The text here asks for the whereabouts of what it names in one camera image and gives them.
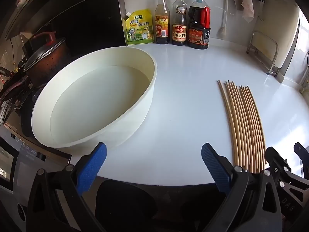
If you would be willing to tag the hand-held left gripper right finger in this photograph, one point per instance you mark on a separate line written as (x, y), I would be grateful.
(214, 164)

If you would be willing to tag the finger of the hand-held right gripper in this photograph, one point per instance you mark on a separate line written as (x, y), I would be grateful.
(274, 156)
(300, 149)

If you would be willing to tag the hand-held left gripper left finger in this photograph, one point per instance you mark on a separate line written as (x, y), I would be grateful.
(93, 164)

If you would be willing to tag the row of wooden chopsticks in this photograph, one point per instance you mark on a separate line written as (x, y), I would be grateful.
(241, 125)

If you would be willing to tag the round white plastic basin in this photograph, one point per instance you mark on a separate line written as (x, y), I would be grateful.
(96, 101)

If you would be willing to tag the steel built-in appliance front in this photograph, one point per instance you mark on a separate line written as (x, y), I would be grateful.
(24, 174)

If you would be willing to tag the black gas cooktop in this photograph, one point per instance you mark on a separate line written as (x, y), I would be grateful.
(17, 125)

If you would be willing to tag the steel cutting board rack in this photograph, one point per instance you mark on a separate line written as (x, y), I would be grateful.
(272, 60)

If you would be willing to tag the dark brown cooking pot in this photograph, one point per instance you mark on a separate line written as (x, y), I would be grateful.
(50, 65)

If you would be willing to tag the dark frying pan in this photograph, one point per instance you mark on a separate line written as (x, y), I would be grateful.
(14, 87)

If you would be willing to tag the white hanging dish brush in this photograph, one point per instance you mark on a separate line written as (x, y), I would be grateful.
(221, 33)

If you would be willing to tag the white cutting board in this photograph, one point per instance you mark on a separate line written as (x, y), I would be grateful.
(277, 19)

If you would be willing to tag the clear soy sauce bottle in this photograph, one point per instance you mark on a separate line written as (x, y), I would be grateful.
(179, 33)

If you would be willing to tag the yellow seasoning pouch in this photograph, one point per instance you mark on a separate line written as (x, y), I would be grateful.
(140, 29)

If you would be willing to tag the brown vinegar bottle yellow cap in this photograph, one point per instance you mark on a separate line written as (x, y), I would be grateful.
(161, 26)

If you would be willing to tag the black range hood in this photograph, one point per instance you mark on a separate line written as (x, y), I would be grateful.
(84, 17)

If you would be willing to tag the hanging beige cloth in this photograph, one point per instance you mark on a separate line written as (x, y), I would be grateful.
(248, 4)

